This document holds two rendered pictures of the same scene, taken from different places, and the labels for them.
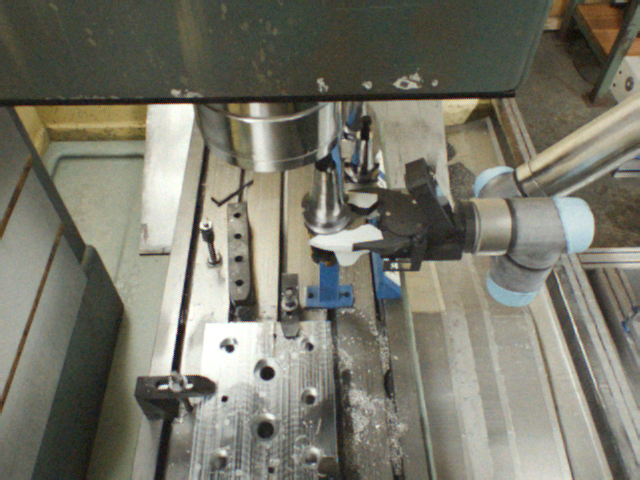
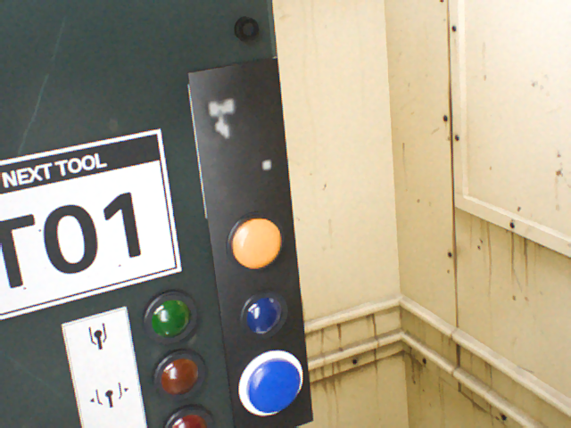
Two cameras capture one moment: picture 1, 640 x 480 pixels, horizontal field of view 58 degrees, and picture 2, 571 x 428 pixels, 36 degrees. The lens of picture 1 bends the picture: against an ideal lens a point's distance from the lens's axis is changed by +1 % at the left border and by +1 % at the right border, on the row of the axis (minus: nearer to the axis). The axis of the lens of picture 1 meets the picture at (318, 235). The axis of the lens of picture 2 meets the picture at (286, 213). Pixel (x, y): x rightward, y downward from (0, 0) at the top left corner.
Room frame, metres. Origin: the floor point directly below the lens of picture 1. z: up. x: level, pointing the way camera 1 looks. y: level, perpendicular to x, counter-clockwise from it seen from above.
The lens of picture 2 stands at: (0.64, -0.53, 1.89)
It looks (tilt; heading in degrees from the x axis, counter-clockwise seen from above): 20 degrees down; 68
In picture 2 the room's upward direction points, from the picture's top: 6 degrees counter-clockwise
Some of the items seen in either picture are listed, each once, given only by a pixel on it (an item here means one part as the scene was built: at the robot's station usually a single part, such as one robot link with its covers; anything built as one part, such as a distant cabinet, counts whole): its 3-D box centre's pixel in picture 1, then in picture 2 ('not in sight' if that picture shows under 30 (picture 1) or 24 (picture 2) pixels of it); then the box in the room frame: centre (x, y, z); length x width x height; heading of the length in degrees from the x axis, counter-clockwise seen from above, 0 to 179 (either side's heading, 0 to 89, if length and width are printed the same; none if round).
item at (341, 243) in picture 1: (346, 250); not in sight; (0.45, -0.04, 1.32); 0.09 x 0.03 x 0.06; 105
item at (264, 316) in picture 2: not in sight; (263, 315); (0.78, -0.15, 1.69); 0.02 x 0.01 x 0.02; 2
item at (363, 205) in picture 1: (343, 212); not in sight; (0.51, -0.03, 1.32); 0.09 x 0.03 x 0.06; 78
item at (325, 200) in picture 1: (325, 185); not in sight; (0.48, -0.01, 1.40); 0.04 x 0.04 x 0.07
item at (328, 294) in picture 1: (329, 255); not in sight; (0.64, -0.02, 1.05); 0.10 x 0.05 x 0.30; 92
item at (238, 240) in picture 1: (239, 256); not in sight; (0.73, 0.17, 0.93); 0.26 x 0.05 x 0.06; 7
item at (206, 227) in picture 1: (210, 242); not in sight; (0.74, 0.23, 0.96); 0.03 x 0.03 x 0.13
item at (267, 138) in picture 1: (269, 76); not in sight; (0.48, 0.05, 1.56); 0.16 x 0.16 x 0.12
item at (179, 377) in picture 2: not in sight; (179, 375); (0.73, -0.15, 1.67); 0.02 x 0.01 x 0.02; 2
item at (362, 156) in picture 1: (363, 151); not in sight; (0.70, -0.07, 1.26); 0.04 x 0.04 x 0.07
